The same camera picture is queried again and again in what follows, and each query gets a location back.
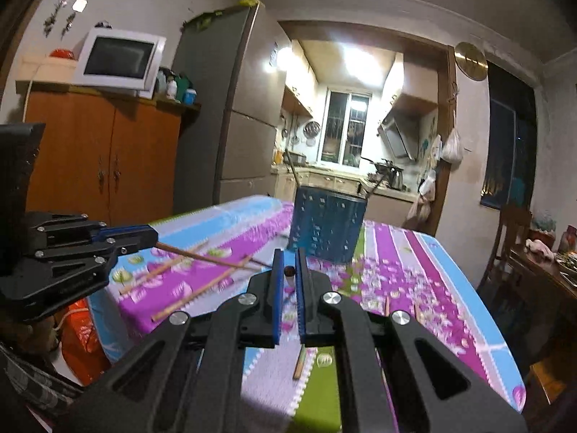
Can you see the glass jar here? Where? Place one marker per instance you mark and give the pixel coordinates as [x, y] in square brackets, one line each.
[569, 239]

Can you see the green cup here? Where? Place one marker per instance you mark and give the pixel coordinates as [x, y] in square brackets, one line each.
[182, 85]

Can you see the white bottle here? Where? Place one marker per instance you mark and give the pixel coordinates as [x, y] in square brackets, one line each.
[171, 89]

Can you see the beige box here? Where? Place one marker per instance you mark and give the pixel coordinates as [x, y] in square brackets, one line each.
[45, 70]

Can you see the yellow bag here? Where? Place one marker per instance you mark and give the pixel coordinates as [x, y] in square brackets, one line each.
[250, 1]

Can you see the gold wall clock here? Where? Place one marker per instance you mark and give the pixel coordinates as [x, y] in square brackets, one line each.
[471, 61]

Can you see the plate of food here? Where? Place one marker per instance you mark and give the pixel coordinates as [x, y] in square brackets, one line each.
[567, 265]

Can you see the hanging key bunch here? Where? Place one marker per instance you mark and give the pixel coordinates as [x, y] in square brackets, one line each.
[49, 21]
[69, 21]

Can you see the orange wooden cabinet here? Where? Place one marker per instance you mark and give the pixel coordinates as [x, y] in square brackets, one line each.
[103, 158]

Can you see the hanging steel colander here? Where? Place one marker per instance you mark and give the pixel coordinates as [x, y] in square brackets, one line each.
[312, 129]

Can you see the wooden chair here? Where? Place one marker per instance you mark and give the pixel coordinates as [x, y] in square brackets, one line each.
[514, 234]

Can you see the pink cloth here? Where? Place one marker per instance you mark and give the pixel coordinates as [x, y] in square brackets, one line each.
[538, 248]

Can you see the kitchen wall cabinets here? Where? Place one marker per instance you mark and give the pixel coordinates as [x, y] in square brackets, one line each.
[297, 81]

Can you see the white microwave oven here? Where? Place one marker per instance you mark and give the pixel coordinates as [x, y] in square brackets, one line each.
[117, 58]

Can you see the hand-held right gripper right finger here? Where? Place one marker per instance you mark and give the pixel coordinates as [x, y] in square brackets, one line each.
[301, 297]

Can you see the dark night window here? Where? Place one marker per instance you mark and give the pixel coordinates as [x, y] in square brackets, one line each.
[509, 144]

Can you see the steel kettle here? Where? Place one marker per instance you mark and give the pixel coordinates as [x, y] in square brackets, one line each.
[396, 179]

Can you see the floral striped tablecloth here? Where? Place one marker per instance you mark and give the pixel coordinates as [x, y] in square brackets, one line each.
[405, 270]

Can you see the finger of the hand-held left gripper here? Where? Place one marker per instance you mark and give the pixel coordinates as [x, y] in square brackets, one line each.
[126, 233]
[58, 279]

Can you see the bamboo chopstick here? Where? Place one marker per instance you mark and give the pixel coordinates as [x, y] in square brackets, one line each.
[153, 276]
[387, 306]
[417, 312]
[299, 363]
[180, 259]
[203, 289]

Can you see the reddish brown chopstick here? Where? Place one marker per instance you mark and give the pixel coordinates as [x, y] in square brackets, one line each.
[203, 257]

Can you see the refrigerator door label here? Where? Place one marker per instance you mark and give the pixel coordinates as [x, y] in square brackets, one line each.
[273, 56]

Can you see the hanging towels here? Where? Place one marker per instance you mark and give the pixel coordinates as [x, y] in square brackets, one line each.
[421, 203]

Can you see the white hanging plastic bag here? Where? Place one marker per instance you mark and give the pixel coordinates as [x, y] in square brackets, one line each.
[452, 146]

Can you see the steel range hood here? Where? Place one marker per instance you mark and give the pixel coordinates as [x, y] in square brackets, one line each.
[396, 137]

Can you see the orange plastic bag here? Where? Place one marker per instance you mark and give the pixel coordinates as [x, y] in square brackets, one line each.
[81, 343]

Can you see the dark wooden side table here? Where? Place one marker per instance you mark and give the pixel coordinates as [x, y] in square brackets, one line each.
[541, 279]

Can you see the kitchen base cabinets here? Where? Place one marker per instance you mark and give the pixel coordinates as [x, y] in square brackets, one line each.
[281, 187]

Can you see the white wall hook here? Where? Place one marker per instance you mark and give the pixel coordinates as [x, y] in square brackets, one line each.
[79, 4]

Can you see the grey refrigerator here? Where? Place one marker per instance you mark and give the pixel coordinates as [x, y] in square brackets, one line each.
[212, 99]

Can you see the potted plant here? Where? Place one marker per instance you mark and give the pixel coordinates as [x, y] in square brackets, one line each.
[543, 224]

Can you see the red packet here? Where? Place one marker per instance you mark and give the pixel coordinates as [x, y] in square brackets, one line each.
[63, 53]

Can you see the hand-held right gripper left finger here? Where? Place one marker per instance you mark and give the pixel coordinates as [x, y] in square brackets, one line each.
[277, 297]

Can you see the blue perforated utensil holder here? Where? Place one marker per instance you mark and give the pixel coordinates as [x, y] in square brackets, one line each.
[327, 225]

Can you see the plaid cloth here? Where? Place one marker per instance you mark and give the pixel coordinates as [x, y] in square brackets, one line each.
[31, 379]

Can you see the kitchen window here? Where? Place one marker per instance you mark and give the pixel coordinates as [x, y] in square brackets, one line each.
[345, 126]

